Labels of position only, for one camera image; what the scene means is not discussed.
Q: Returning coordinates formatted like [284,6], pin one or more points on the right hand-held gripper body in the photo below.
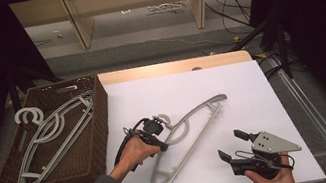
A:
[272,145]

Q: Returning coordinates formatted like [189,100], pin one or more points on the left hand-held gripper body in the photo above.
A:
[150,127]

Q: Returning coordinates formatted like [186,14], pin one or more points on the grey plastic clothes hanger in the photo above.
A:
[16,118]
[218,98]
[41,116]

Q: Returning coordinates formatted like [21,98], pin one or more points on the brown wicker basket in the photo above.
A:
[94,157]

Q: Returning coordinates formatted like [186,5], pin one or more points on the person's left hand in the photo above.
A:
[136,152]

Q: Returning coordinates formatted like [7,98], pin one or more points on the dark metal stand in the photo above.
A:
[14,97]
[283,50]

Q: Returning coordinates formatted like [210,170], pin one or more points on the small yellow plug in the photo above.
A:
[236,38]

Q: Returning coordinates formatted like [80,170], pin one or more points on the tangled pale heap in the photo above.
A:
[166,7]

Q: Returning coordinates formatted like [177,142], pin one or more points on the small white scrap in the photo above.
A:
[56,33]
[126,11]

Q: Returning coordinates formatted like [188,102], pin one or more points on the metal floor rail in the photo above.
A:
[322,121]

